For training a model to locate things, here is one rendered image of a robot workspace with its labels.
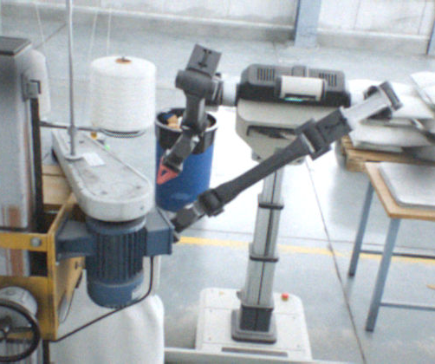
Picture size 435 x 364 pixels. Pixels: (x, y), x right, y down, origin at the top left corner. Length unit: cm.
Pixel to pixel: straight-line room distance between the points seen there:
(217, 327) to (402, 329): 115
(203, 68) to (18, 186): 55
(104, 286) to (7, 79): 57
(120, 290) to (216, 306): 147
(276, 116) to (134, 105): 76
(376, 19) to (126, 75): 876
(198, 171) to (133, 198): 273
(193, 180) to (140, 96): 271
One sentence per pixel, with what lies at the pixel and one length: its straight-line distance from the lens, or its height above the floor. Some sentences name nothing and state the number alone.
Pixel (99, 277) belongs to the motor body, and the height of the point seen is 118.
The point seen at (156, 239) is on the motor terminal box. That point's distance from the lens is 156.
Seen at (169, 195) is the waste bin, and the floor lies 13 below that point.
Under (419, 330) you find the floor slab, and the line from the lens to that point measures 361.
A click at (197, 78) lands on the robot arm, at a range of 157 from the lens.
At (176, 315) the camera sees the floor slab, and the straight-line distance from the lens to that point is 335.
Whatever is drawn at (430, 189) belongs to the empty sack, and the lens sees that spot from 333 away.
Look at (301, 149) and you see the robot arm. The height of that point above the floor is 145.
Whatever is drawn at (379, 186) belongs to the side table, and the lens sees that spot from 331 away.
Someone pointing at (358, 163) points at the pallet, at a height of 8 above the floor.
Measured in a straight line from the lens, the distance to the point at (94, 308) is 206.
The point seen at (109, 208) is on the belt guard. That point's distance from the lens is 143.
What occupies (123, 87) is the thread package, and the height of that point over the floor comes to 165.
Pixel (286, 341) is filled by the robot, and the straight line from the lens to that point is 287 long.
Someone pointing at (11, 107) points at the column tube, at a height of 164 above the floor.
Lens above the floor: 209
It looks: 26 degrees down
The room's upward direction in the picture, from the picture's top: 5 degrees clockwise
